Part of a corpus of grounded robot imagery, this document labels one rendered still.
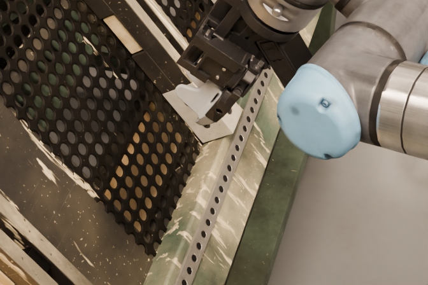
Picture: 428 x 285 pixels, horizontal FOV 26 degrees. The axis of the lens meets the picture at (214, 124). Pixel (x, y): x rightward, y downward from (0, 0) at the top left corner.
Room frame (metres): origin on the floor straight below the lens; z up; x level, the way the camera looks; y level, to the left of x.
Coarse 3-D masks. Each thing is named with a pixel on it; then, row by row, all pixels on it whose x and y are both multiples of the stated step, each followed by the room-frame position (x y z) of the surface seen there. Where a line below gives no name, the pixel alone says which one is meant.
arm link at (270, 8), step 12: (252, 0) 0.73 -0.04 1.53; (264, 0) 0.72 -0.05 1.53; (276, 0) 0.72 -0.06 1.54; (264, 12) 0.72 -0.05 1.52; (276, 12) 0.71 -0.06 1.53; (288, 12) 0.71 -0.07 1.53; (300, 12) 0.71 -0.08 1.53; (312, 12) 0.72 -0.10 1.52; (276, 24) 0.72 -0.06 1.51; (288, 24) 0.72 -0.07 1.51; (300, 24) 0.72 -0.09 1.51
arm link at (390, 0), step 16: (352, 0) 0.68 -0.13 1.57; (368, 0) 0.67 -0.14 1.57; (384, 0) 0.66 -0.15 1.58; (400, 0) 0.66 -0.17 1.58; (416, 0) 0.67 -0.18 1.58; (352, 16) 0.65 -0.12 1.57; (368, 16) 0.64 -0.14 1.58; (384, 16) 0.64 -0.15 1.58; (400, 16) 0.64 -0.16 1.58; (416, 16) 0.65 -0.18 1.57; (400, 32) 0.62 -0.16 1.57; (416, 32) 0.63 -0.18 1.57; (416, 48) 0.62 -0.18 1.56
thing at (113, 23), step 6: (108, 18) 1.21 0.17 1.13; (114, 18) 1.20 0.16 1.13; (108, 24) 1.21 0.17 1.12; (114, 24) 1.20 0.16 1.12; (120, 24) 1.20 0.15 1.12; (114, 30) 1.20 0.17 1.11; (120, 30) 1.20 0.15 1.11; (126, 30) 1.20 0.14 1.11; (120, 36) 1.20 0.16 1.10; (126, 36) 1.20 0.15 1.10; (126, 42) 1.20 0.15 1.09; (132, 42) 1.19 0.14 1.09; (132, 48) 1.19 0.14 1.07; (138, 48) 1.19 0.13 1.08
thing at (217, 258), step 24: (312, 24) 1.57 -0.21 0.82; (264, 96) 1.30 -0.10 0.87; (264, 120) 1.25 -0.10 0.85; (216, 144) 1.14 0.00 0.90; (264, 144) 1.20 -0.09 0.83; (216, 168) 1.08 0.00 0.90; (240, 168) 1.12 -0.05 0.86; (264, 168) 1.16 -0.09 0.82; (192, 192) 1.03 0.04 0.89; (240, 192) 1.07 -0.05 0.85; (192, 216) 0.97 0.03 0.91; (240, 216) 1.03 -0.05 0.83; (168, 240) 0.93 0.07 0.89; (216, 240) 0.96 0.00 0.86; (168, 264) 0.87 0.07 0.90; (216, 264) 0.92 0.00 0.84
